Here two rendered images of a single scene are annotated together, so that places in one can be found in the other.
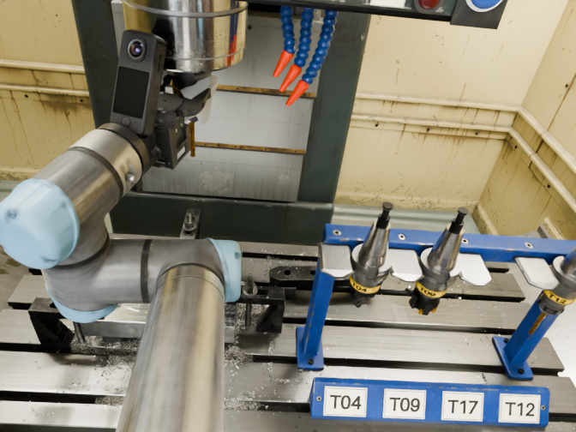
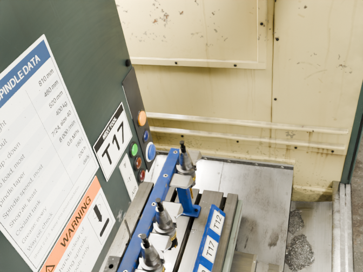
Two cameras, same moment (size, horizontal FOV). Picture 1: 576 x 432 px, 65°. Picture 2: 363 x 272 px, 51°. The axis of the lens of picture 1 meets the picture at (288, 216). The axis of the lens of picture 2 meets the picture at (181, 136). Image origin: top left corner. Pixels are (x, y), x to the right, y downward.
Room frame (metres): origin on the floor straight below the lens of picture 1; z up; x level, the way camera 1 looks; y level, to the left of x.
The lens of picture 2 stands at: (0.14, 0.27, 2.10)
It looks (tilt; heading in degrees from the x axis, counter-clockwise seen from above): 42 degrees down; 299
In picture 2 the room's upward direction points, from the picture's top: 11 degrees counter-clockwise
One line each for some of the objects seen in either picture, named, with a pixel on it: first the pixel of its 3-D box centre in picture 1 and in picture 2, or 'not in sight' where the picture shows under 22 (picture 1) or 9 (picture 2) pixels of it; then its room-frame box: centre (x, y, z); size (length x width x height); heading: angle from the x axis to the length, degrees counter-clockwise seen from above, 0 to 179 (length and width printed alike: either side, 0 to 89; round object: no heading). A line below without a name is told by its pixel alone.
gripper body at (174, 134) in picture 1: (144, 135); not in sight; (0.49, 0.19, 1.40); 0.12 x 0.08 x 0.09; 167
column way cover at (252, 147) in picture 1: (221, 115); not in sight; (1.06, 0.20, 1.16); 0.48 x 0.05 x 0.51; 95
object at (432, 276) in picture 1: (438, 267); (165, 225); (0.53, -0.25, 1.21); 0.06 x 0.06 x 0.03
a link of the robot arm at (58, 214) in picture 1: (59, 209); not in sight; (0.34, 0.23, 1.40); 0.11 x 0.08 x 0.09; 167
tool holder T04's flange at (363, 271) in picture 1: (370, 262); (152, 260); (0.52, -0.14, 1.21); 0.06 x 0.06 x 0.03
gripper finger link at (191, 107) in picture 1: (184, 103); not in sight; (0.54, 0.15, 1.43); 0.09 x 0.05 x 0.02; 154
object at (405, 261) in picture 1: (405, 265); (159, 242); (0.52, -0.19, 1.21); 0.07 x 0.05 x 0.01; 5
